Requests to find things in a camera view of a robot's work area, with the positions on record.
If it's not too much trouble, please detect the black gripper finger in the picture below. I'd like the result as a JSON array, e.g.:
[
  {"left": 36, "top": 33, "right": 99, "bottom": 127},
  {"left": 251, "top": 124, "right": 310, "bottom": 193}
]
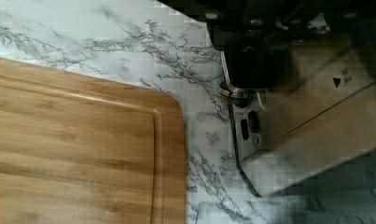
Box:
[{"left": 207, "top": 0, "right": 301, "bottom": 91}]

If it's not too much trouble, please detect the stainless steel two-slot toaster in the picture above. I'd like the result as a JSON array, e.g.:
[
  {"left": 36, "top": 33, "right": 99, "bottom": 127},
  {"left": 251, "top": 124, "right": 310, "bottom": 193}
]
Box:
[{"left": 218, "top": 14, "right": 376, "bottom": 198}]

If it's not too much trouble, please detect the bamboo cutting board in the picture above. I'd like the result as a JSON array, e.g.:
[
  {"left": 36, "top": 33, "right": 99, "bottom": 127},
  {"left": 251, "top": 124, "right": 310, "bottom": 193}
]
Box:
[{"left": 0, "top": 58, "right": 187, "bottom": 224}]

